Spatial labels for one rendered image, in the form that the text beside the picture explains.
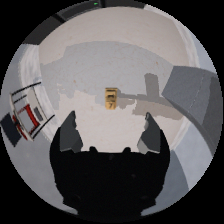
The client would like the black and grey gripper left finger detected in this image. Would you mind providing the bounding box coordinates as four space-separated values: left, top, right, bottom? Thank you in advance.
49 110 83 184

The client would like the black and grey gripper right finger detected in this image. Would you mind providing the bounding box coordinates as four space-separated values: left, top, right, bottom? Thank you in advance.
137 112 170 186

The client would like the tan wooden cube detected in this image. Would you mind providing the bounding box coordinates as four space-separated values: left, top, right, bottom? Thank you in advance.
106 90 116 101
106 100 115 110

